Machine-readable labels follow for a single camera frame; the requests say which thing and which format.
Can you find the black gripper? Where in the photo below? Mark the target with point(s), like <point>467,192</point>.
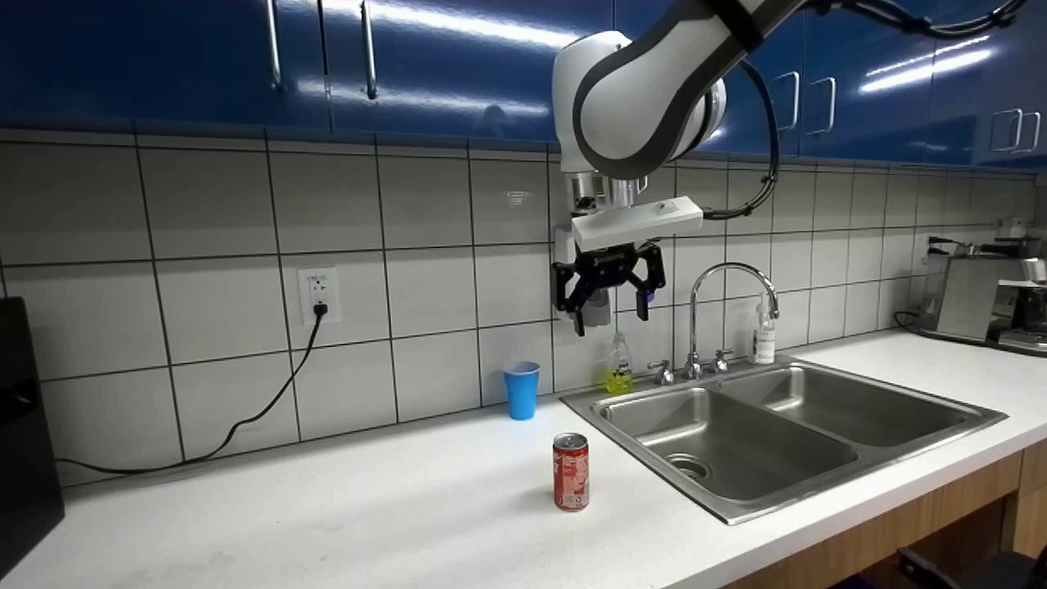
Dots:
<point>610,267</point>

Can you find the red soda can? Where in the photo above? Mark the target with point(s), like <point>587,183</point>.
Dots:
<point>569,472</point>

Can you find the stainless steel double sink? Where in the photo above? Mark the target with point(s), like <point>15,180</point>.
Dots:
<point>752,435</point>

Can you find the clear bottle with yellow liquid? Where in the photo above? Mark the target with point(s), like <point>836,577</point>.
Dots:
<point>620,379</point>

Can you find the chrome gooseneck faucet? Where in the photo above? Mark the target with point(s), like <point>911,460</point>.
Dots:
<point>698,314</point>

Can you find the blue plastic cup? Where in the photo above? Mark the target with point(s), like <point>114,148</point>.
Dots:
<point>520,392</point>

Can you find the white soap bottle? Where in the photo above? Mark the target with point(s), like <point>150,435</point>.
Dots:
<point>768,342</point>

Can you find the wooden counter base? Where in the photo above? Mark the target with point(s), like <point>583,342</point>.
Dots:
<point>870,534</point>

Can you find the silver coffee machine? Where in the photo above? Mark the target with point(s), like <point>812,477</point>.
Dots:
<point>984,294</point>

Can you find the blue upper cabinet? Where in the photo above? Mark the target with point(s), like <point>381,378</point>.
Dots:
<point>166,53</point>

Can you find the black appliance box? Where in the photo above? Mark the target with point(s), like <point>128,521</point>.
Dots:
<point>23,435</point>

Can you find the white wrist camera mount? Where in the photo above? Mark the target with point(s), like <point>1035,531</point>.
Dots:
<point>631,224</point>

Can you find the white wall power outlet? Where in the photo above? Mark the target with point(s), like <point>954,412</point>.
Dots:
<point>318,291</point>

